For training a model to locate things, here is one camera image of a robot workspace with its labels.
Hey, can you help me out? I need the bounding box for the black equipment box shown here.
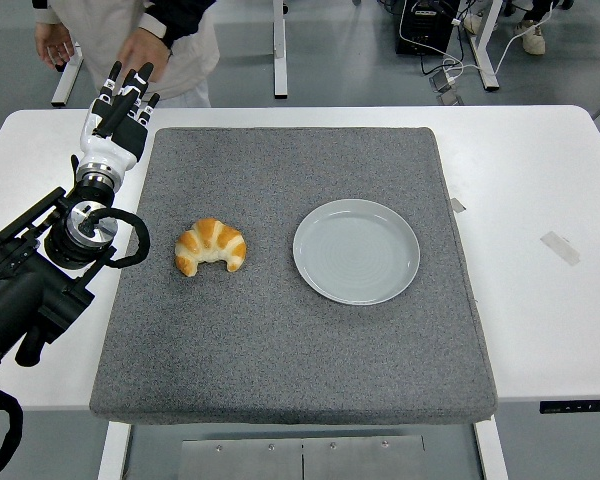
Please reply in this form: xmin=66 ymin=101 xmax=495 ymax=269
xmin=394 ymin=0 xmax=456 ymax=56

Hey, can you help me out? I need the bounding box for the person's right hand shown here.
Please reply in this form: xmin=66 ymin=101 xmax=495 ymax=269
xmin=34 ymin=22 xmax=80 ymax=67

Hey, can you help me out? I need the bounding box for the person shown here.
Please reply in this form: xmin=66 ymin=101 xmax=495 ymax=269
xmin=32 ymin=0 xmax=222 ymax=109

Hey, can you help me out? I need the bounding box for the person's left hand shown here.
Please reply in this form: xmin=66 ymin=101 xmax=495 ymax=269
xmin=116 ymin=23 xmax=174 ymax=84

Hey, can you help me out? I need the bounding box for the white table leg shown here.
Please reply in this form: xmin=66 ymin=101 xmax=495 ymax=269
xmin=97 ymin=421 xmax=131 ymax=480
xmin=472 ymin=417 xmax=509 ymax=480

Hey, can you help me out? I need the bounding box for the grey speckled mat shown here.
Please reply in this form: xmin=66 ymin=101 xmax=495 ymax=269
xmin=88 ymin=126 xmax=498 ymax=427

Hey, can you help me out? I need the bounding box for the grey round plate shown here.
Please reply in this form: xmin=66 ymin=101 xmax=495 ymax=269
xmin=292 ymin=198 xmax=422 ymax=307

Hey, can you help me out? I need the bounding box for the black table control panel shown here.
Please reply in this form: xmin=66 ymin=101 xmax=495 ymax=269
xmin=539 ymin=399 xmax=600 ymax=414

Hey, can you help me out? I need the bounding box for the person's leg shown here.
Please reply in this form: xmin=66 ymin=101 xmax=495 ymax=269
xmin=520 ymin=0 xmax=576 ymax=25

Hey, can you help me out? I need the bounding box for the white desk leg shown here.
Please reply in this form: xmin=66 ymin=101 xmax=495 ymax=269
xmin=467 ymin=0 xmax=504 ymax=92
xmin=51 ymin=42 xmax=85 ymax=108
xmin=272 ymin=0 xmax=289 ymax=99

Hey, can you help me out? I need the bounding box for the white cable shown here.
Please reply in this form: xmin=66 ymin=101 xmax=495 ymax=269
xmin=398 ymin=0 xmax=465 ymax=81
xmin=442 ymin=0 xmax=556 ymax=81

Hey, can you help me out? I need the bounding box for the long clear tape piece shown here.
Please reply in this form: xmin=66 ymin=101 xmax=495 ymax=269
xmin=539 ymin=231 xmax=581 ymax=267

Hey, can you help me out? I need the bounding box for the croissant bread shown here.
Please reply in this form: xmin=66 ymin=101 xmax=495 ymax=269
xmin=174 ymin=217 xmax=248 ymax=277

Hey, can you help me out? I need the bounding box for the grey metal plate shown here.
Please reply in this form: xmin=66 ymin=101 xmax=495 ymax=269
xmin=180 ymin=434 xmax=427 ymax=480

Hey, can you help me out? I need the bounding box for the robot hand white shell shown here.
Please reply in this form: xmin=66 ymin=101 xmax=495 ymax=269
xmin=77 ymin=60 xmax=161 ymax=174

